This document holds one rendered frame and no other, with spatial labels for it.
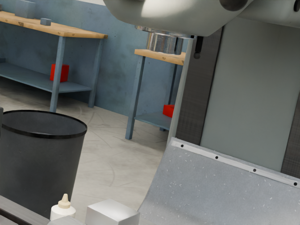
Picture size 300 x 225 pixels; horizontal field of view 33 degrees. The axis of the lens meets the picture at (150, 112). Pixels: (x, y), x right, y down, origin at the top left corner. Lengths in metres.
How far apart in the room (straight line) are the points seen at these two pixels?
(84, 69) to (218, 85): 5.21
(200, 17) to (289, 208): 0.51
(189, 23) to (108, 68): 5.40
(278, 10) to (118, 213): 0.36
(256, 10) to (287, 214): 0.43
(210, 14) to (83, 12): 5.65
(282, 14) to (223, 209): 0.45
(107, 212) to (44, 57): 5.95
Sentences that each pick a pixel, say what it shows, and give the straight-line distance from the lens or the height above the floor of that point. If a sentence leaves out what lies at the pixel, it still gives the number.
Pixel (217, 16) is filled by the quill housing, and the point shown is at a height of 1.34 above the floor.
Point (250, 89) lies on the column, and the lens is 1.01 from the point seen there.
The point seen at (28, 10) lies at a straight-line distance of 6.41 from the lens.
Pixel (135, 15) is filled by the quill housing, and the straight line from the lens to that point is 0.59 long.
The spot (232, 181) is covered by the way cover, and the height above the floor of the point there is 1.02.
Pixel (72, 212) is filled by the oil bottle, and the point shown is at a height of 0.99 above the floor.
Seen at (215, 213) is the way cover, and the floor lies 0.96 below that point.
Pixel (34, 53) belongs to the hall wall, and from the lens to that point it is 6.77.
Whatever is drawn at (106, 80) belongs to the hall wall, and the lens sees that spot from 6.00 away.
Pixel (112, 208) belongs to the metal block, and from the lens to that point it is 0.75.
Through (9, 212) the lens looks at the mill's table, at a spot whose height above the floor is 0.90.
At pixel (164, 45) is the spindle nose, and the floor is 1.29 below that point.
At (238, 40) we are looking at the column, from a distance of 1.02.
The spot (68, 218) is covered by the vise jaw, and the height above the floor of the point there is 1.01.
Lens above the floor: 1.34
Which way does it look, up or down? 12 degrees down
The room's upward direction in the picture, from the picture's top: 10 degrees clockwise
